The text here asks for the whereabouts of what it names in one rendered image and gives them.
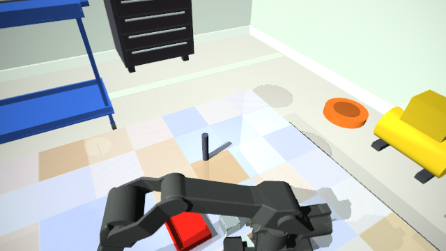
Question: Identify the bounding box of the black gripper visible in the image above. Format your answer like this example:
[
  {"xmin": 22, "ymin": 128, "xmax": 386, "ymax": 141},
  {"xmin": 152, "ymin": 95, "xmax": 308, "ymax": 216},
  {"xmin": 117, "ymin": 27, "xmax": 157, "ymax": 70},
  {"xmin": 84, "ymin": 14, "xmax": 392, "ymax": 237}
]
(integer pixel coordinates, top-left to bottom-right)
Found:
[{"xmin": 223, "ymin": 234, "xmax": 313, "ymax": 251}]

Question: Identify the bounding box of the black cylinder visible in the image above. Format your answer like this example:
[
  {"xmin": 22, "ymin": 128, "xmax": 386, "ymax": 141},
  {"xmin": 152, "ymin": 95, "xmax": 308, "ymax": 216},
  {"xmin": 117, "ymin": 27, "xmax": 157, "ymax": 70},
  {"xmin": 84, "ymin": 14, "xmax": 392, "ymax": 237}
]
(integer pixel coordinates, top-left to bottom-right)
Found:
[{"xmin": 201, "ymin": 132, "xmax": 209, "ymax": 161}]

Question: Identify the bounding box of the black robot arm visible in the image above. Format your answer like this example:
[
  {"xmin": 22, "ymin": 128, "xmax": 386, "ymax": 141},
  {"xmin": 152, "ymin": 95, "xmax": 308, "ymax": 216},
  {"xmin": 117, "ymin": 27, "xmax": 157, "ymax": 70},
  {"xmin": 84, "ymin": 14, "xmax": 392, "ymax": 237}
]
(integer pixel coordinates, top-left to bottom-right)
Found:
[{"xmin": 97, "ymin": 172, "xmax": 332, "ymax": 251}]

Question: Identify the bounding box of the red tray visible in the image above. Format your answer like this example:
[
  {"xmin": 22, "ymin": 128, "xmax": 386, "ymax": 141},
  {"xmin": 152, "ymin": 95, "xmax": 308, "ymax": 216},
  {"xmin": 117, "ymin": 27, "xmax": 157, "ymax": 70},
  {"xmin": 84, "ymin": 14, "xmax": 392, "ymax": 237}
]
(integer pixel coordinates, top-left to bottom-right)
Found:
[{"xmin": 165, "ymin": 212, "xmax": 212, "ymax": 251}]

